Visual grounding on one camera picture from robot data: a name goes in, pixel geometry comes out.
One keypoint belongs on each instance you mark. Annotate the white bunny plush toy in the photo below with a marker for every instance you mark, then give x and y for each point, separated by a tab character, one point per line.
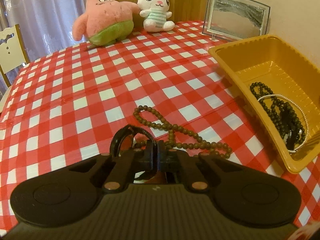
156	14

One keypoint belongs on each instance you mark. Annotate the sheer lilac curtain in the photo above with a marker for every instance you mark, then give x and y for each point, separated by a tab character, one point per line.
46	25

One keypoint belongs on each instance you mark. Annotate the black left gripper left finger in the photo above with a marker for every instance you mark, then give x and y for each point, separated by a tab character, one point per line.
127	165

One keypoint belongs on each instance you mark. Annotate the glass sand art frame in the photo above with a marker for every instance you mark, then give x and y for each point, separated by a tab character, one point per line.
236	19

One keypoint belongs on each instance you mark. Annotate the cream wooden chair back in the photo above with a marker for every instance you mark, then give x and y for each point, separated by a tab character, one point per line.
13	51

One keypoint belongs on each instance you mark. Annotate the red white checkered tablecloth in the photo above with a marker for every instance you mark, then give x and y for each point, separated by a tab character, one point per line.
66	107

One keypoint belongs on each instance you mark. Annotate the yellow plastic tray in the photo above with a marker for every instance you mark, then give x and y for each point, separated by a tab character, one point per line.
270	60

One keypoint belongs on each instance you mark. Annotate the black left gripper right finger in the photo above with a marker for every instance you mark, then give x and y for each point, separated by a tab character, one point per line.
183	167

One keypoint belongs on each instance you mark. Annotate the pink starfish plush toy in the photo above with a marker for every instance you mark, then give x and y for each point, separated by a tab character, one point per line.
105	22

